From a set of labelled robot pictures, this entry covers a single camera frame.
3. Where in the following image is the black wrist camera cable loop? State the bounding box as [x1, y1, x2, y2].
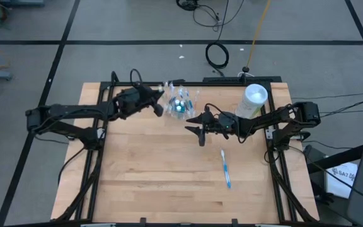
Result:
[129, 68, 143, 86]

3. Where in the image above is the tangled black floor cable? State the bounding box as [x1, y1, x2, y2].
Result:
[175, 0, 245, 32]

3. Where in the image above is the clear plastic holder cup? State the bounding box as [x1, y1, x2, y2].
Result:
[162, 81, 201, 121]

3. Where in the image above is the black stand leg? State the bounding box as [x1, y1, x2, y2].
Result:
[307, 138, 363, 174]

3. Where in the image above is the white printed sign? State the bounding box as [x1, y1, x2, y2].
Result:
[325, 162, 359, 199]

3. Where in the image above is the yellow cable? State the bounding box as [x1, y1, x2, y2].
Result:
[242, 0, 272, 74]

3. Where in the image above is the purple toothbrush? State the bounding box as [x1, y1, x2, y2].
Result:
[163, 81, 173, 113]

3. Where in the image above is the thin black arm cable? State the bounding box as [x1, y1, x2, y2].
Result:
[320, 101, 363, 118]
[291, 92, 363, 100]

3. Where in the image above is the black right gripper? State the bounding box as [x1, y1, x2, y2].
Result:
[184, 105, 242, 148]

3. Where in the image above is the coiled black floor cable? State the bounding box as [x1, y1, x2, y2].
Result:
[204, 40, 230, 78]

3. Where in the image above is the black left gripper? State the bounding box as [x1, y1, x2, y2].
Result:
[113, 82, 165, 120]

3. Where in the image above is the white wipes canister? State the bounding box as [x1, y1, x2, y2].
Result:
[234, 83, 269, 120]

